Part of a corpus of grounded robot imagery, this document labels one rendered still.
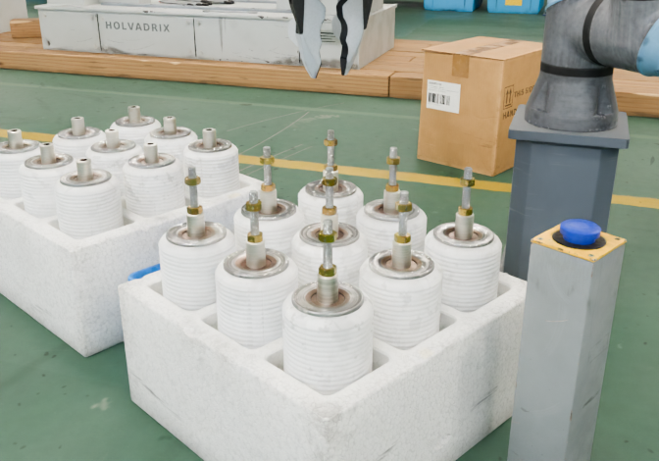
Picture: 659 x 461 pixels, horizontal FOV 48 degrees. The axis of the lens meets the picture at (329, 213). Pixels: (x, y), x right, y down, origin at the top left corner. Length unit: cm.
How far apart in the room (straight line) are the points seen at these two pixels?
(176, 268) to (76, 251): 24
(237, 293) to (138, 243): 38
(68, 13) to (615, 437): 286
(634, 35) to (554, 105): 18
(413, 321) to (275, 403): 18
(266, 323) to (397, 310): 15
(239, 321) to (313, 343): 12
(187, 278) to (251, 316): 12
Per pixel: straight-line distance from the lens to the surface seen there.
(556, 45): 126
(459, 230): 93
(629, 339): 128
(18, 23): 392
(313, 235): 92
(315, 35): 84
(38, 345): 126
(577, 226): 79
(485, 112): 192
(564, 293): 79
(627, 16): 116
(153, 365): 99
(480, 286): 93
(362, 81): 278
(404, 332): 84
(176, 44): 316
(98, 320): 118
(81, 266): 114
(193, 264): 91
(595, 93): 127
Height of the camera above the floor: 62
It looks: 22 degrees down
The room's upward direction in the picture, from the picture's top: straight up
